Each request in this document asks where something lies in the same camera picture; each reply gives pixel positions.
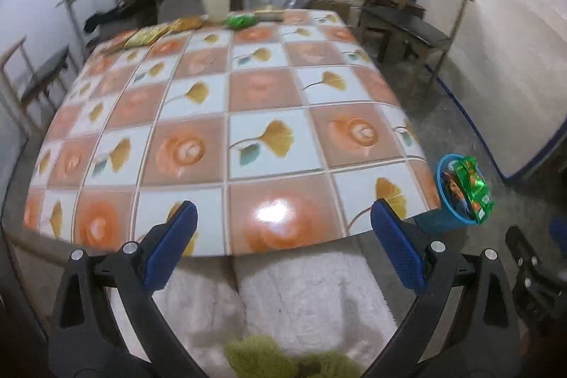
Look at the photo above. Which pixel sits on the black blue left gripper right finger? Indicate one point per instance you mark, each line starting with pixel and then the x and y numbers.
pixel 462 322

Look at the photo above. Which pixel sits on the wooden chair dark seat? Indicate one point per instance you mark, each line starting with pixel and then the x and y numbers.
pixel 423 39

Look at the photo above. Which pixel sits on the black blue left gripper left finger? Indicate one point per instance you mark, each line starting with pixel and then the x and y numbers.
pixel 85 340

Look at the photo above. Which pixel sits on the patterned tile tablecloth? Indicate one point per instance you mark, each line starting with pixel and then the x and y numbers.
pixel 283 135

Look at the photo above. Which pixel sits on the white paper cup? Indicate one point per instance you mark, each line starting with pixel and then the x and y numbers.
pixel 217 11

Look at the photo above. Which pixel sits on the small green candy wrapper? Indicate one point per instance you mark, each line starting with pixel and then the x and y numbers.
pixel 241 22

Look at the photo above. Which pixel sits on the green fuzzy slipper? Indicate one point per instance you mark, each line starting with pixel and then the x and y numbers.
pixel 261 356

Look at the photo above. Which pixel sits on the gold snack bag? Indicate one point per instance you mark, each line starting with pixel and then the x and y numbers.
pixel 146 36

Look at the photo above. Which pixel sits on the olive small box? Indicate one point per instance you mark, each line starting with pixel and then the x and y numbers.
pixel 270 15

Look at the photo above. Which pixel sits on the orange noodle packet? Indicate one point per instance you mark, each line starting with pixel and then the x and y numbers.
pixel 118 42

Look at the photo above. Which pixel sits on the green blue snack bag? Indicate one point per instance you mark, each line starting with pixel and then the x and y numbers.
pixel 466 189

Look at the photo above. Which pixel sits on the grey cushion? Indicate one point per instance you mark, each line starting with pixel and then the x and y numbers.
pixel 170 10

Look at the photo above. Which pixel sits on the blue plastic trash basket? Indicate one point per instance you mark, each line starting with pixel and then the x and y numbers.
pixel 452 213

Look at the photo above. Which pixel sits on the yellow chips packet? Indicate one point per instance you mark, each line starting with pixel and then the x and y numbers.
pixel 181 25

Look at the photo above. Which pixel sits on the white mattress blue trim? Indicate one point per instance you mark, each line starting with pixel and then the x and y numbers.
pixel 507 70

